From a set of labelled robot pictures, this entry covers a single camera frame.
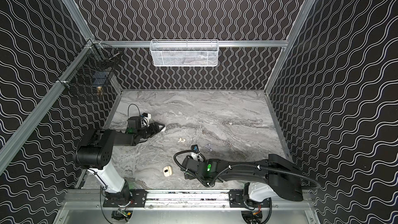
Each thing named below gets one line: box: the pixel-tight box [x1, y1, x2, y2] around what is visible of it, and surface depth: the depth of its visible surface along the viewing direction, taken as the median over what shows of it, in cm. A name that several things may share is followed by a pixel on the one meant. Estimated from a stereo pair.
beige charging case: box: [163, 165, 173, 177], surface depth 83 cm
